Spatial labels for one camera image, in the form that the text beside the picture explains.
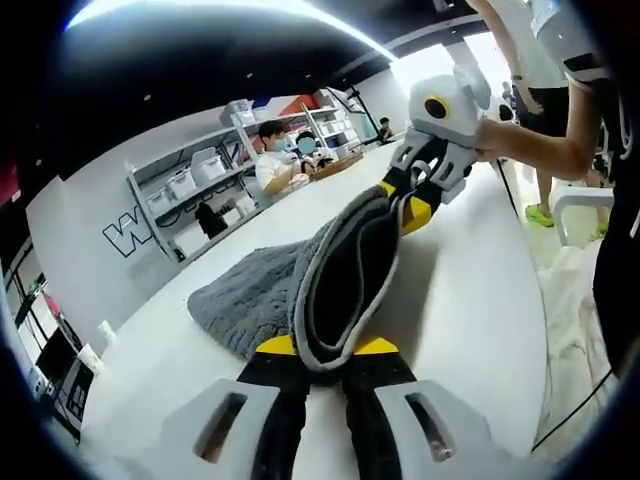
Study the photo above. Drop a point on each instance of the grey towel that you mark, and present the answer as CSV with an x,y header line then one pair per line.
x,y
250,292

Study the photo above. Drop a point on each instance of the person's right hand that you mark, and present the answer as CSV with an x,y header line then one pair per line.
x,y
492,142

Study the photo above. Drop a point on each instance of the wooden tray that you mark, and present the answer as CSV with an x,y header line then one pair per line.
x,y
336,167

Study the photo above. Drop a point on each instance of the white worn device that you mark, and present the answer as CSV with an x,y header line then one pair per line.
x,y
565,30

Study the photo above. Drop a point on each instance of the white plastic chair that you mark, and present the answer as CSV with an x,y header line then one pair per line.
x,y
582,205

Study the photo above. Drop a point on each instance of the white paper cup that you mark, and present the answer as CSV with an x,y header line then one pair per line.
x,y
91,361
106,332

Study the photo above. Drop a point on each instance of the black bag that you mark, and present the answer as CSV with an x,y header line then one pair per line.
x,y
211,220

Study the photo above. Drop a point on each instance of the grey metal shelving unit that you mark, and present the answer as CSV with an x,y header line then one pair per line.
x,y
200,190

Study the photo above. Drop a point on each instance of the black monitor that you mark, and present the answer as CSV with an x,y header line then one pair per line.
x,y
57,360

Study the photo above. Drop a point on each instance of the long ceiling light strip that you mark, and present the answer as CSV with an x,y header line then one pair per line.
x,y
225,10

